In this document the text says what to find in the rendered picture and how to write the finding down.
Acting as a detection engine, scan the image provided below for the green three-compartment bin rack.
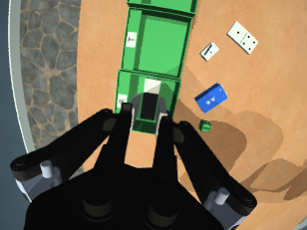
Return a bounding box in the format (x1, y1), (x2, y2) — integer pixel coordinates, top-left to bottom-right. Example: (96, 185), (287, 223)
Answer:
(115, 0), (198, 134)

